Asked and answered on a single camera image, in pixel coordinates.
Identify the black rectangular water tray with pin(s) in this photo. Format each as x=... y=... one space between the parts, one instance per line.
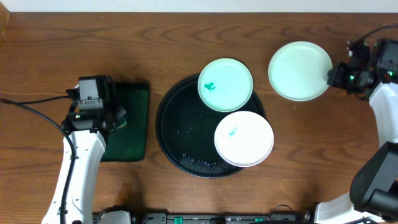
x=128 y=143

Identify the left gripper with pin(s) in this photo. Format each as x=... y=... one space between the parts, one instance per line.
x=120 y=112

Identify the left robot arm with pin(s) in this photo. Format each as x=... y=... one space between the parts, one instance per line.
x=73 y=198

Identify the round black tray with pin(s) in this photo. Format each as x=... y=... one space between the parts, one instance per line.
x=185 y=129

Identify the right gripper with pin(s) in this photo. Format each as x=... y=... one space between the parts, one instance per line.
x=334 y=76

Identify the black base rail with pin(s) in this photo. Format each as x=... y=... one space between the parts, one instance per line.
x=163 y=218

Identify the green scouring sponge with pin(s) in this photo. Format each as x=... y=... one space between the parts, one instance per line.
x=120 y=123

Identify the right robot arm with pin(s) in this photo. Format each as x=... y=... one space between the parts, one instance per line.
x=372 y=197

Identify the white plate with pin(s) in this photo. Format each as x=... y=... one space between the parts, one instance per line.
x=244 y=139

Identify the mint plate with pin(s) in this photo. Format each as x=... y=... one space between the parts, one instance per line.
x=225 y=85
x=298 y=71

